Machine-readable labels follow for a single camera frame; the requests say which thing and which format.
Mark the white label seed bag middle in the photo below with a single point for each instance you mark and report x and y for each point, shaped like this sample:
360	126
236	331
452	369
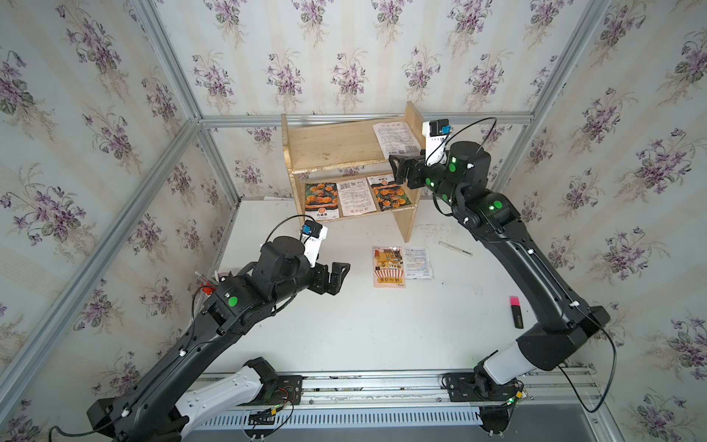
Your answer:
355	198

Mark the orange flower seed bag right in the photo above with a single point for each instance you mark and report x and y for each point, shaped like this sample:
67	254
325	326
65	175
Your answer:
387	193

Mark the pink grey highlighter marker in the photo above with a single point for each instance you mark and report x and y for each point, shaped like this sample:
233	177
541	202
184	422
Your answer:
516	313

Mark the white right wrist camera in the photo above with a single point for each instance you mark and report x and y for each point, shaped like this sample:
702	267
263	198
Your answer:
436	133

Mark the red items at table edge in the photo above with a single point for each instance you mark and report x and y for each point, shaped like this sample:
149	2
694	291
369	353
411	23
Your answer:
206	285

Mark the wooden two-tier shelf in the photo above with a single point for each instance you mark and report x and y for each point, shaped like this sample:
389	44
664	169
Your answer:
337	151

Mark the white text seed bag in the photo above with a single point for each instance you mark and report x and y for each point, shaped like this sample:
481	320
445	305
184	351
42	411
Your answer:
417	264

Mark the orange flower seed bag left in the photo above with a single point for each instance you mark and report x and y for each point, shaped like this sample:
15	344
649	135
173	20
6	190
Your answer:
322	201

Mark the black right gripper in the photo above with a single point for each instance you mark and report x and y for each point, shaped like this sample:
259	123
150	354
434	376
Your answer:
418	168

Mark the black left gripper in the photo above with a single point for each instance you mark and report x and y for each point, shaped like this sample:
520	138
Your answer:
336	279

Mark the colourful popcorn seed bag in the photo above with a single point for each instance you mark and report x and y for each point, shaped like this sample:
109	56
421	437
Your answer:
388	264

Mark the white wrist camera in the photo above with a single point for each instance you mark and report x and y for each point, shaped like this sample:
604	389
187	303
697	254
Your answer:
436	133
313	234

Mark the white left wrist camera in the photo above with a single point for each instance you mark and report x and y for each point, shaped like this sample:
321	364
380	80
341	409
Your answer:
313	234

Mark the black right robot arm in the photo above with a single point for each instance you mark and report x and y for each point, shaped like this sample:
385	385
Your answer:
565	321

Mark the white barcode seed bag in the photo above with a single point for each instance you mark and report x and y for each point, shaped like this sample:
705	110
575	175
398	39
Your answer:
396	139

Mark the orange flower seed bag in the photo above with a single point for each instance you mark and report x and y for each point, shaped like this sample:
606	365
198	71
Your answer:
387	193
322	201

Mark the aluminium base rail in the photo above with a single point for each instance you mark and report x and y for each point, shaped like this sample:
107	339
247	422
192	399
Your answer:
259	401

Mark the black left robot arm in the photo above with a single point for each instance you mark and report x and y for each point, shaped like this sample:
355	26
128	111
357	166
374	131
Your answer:
160	407

